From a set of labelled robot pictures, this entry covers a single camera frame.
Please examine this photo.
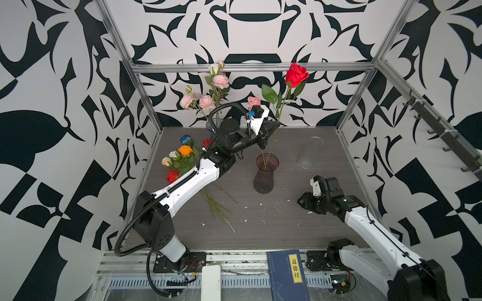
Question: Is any purple blue glass vase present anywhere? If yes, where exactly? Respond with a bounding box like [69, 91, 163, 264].
[206, 117, 223, 133]

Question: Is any pink rose stem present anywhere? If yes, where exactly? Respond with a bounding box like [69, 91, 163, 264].
[247, 97, 261, 109]

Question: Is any clear glass vase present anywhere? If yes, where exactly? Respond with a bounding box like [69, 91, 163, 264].
[297, 136, 324, 170]

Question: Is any dark maroon glass vase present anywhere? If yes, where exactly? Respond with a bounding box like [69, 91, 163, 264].
[253, 154, 279, 194]

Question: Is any twin pink peony stem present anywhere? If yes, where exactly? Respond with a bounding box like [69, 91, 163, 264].
[179, 85, 216, 117]

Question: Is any red rose stem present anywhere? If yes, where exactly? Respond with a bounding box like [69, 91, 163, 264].
[260, 63, 310, 166]

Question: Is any white rose stem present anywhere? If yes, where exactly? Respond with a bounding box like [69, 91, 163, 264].
[209, 61, 225, 77]

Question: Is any cream rose flower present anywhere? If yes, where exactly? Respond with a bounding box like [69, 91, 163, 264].
[161, 157, 173, 168]

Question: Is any red rose flower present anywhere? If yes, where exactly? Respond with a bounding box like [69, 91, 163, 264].
[166, 170, 179, 184]

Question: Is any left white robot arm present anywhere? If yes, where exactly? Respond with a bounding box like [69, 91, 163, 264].
[114, 118, 281, 275]

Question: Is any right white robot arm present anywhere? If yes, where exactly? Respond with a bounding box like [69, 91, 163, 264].
[297, 176, 450, 300]

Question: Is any mixed colour rose bunch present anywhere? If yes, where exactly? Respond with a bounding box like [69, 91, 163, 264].
[167, 134, 236, 232]

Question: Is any blue book yellow label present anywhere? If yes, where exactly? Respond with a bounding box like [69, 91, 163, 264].
[266, 250, 310, 301]

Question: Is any white power adapter box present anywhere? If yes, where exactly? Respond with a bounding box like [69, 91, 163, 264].
[201, 265, 222, 301]

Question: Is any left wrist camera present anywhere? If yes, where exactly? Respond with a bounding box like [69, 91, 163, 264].
[247, 105, 269, 135]

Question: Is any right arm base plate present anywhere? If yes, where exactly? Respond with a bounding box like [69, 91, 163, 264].
[306, 250, 340, 272]

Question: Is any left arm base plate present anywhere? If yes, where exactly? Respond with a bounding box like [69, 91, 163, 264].
[153, 252, 207, 273]

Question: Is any black wall hook rail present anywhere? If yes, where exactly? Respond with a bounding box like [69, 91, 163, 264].
[404, 91, 481, 181]

